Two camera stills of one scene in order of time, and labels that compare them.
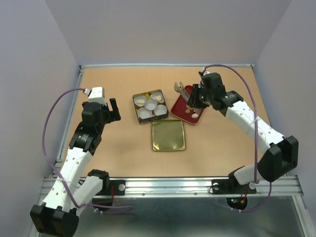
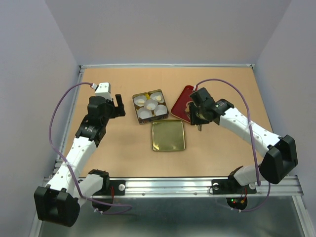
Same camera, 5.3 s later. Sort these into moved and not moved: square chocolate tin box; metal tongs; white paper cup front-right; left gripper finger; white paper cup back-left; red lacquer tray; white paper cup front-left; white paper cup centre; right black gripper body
Moved: right black gripper body; left gripper finger; metal tongs
Not moved: red lacquer tray; white paper cup front-left; white paper cup centre; white paper cup front-right; square chocolate tin box; white paper cup back-left
